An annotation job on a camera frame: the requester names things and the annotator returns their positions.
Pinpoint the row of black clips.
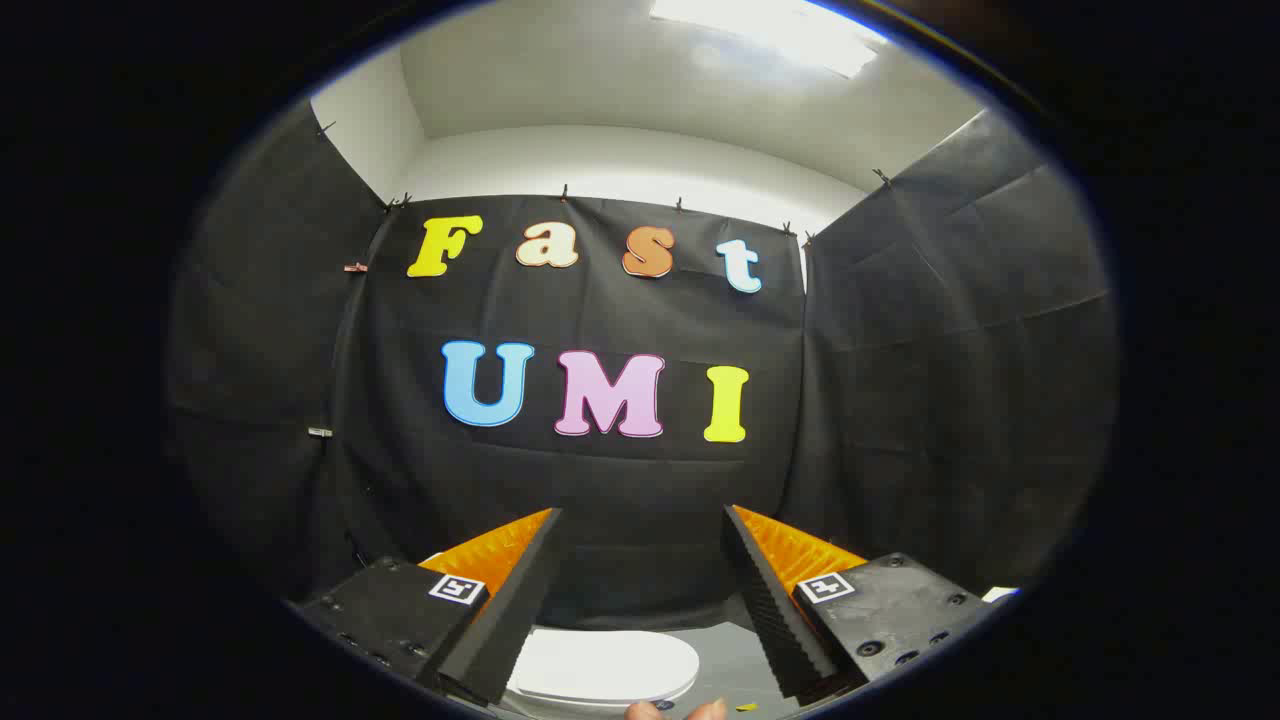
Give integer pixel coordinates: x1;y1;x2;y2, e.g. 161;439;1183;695
315;120;896;246

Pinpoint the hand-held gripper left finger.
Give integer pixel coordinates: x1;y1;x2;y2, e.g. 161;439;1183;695
290;507;563;707

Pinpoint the black backdrop cloth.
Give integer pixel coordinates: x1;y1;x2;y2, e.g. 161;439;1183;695
168;100;1119;631

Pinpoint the white toilet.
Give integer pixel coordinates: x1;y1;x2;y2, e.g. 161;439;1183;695
420;550;696;713

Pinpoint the ceiling light panel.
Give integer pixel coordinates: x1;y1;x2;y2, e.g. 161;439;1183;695
650;0;889;79

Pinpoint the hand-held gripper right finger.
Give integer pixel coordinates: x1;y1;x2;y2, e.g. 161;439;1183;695
722;504;1001;701

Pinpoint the white toilet lid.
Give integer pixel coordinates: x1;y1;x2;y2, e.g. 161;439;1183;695
505;628;701;701

